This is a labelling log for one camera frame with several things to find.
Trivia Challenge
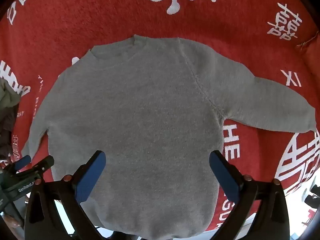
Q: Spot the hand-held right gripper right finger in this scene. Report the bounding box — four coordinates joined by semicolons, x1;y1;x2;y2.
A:
209;150;291;240

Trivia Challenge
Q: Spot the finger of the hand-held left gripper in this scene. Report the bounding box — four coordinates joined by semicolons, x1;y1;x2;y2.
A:
10;155;32;172
24;155;55;178

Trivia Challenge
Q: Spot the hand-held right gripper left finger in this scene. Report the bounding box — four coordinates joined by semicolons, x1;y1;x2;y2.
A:
24;150;110;240

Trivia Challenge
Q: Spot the grey knit sweater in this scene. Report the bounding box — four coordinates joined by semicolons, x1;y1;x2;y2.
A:
21;34;315;240

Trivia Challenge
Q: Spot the dark cloth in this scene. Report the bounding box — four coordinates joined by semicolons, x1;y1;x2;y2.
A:
0;104;19;162

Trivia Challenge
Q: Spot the olive green cloth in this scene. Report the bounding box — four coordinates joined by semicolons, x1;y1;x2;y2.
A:
0;78;21;120

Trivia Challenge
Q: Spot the red printed blanket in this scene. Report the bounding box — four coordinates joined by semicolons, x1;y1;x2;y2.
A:
0;0;320;233

